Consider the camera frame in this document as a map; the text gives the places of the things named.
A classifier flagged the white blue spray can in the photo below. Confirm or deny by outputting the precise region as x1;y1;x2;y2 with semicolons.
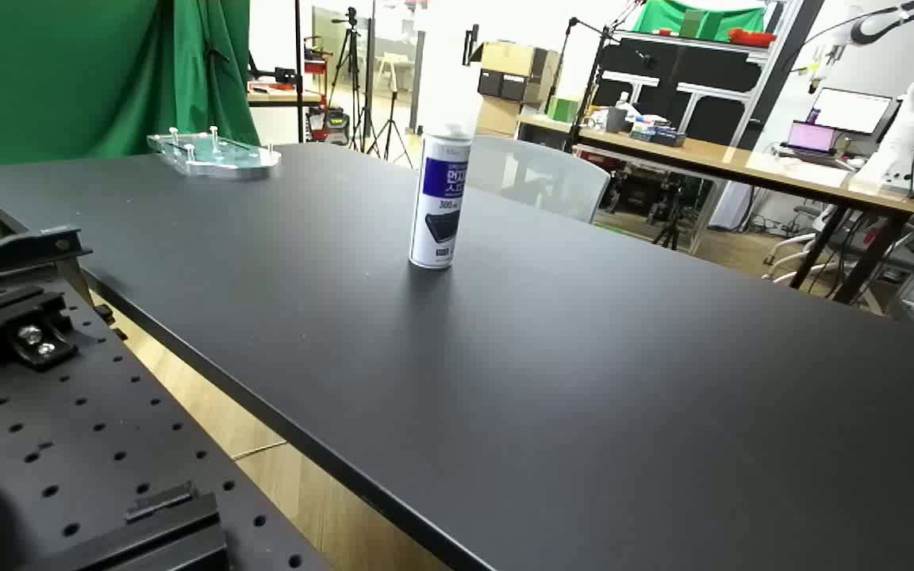
408;132;469;269

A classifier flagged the clear spray can lid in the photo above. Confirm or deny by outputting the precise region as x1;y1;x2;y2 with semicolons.
430;125;469;142

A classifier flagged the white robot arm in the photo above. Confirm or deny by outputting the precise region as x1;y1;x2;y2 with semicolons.
854;82;914;191

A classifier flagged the translucent white chair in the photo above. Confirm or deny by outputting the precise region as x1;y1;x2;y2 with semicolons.
465;132;609;222

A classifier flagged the cardboard boxes stack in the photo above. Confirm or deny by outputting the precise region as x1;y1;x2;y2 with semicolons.
475;41;559;138

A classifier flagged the black and white shelving cabinet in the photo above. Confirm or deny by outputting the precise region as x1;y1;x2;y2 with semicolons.
587;36;777;145

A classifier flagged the wooden workbench with black legs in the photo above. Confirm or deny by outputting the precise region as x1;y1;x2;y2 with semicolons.
517;111;914;305

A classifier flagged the green cloth on shelf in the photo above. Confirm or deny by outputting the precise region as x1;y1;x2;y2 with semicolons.
631;0;774;44

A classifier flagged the laptop with pink screen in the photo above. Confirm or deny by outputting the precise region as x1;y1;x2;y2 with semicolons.
785;120;839;156

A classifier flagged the black perforated breadboard plate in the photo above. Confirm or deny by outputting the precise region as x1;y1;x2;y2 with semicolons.
0;280;328;571

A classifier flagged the white monitor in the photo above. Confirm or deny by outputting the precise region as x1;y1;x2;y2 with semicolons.
814;89;893;138

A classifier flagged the green backdrop curtain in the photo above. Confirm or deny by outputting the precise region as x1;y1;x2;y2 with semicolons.
0;0;262;253

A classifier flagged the black camera tripod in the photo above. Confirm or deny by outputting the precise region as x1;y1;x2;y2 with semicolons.
330;5;411;162

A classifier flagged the black mounting bracket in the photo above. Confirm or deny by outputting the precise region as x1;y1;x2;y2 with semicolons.
0;226;85;370

